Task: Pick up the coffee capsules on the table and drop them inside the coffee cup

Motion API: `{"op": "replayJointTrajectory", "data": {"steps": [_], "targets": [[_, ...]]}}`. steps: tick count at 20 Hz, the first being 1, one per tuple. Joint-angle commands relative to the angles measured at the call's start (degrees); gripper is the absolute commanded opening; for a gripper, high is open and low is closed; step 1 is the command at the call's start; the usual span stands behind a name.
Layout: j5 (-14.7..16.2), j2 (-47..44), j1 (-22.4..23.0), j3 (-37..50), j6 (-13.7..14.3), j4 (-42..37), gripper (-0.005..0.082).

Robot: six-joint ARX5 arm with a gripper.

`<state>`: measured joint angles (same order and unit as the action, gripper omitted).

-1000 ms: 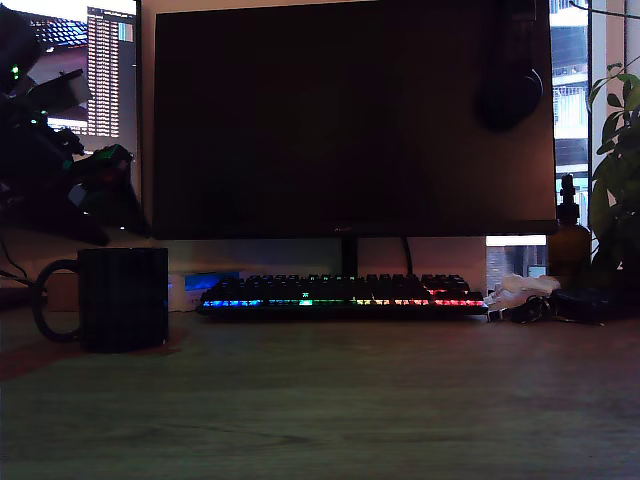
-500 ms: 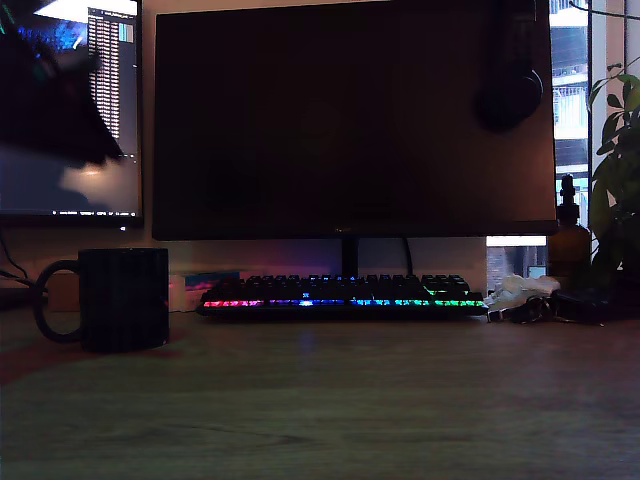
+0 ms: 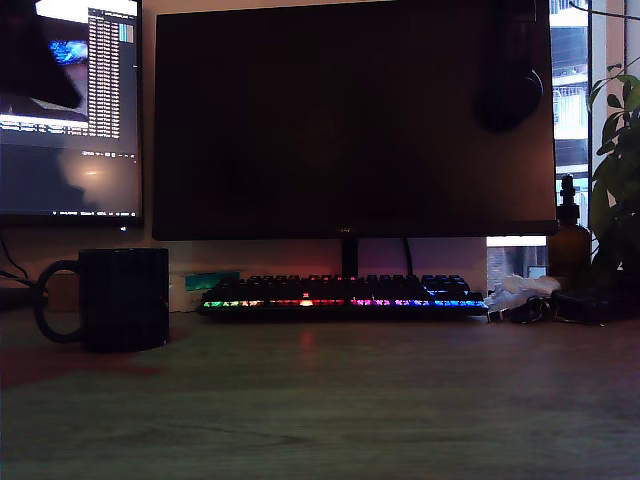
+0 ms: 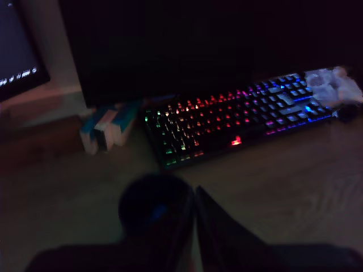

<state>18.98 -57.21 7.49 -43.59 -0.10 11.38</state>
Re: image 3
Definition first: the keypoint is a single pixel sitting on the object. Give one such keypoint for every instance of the dark ribbed coffee mug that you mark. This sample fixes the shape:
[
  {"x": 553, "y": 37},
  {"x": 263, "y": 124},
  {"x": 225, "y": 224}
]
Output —
[{"x": 125, "y": 300}]

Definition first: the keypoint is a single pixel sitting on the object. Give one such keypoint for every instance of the lit computer monitor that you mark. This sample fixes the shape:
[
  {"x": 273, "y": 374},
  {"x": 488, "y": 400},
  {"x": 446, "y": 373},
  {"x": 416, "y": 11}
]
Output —
[{"x": 110, "y": 175}]

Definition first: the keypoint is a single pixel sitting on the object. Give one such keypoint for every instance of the black monitor foot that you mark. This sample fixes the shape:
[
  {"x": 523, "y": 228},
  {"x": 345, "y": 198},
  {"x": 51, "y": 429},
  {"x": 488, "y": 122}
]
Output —
[{"x": 20, "y": 299}]

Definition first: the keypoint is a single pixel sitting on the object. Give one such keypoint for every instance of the white box with printed picture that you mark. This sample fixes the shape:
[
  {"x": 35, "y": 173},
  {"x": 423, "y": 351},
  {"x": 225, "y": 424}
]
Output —
[{"x": 210, "y": 285}]

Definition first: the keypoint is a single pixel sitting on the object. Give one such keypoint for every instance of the large dark computer monitor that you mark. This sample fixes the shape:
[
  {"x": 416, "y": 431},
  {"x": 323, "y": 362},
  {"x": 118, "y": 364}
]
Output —
[{"x": 325, "y": 125}]

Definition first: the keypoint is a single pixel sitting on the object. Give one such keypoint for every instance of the backlit black mechanical keyboard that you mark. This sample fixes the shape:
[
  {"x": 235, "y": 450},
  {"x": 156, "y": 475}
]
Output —
[{"x": 350, "y": 295}]

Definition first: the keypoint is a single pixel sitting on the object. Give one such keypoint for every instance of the black headphones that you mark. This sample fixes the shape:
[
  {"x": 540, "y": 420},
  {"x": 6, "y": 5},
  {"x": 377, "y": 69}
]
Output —
[{"x": 510, "y": 100}]

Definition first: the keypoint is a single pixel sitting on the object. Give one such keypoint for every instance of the crumpled white tissue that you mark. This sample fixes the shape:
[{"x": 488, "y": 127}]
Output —
[{"x": 520, "y": 286}]

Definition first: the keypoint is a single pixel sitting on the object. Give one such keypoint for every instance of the black key bunch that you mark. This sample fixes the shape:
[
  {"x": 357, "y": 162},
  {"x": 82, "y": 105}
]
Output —
[{"x": 532, "y": 309}]

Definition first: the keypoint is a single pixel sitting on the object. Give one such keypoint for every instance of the amber glass pump bottle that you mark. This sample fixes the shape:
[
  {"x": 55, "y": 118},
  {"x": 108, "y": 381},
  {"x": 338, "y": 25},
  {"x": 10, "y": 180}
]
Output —
[{"x": 570, "y": 245}]

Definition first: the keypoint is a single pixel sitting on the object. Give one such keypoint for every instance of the green leafy house plant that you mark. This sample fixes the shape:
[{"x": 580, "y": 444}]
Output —
[{"x": 617, "y": 190}]

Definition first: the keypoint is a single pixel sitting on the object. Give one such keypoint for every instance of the black pouch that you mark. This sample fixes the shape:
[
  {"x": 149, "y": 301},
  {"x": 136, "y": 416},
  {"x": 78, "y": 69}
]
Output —
[{"x": 585, "y": 302}]

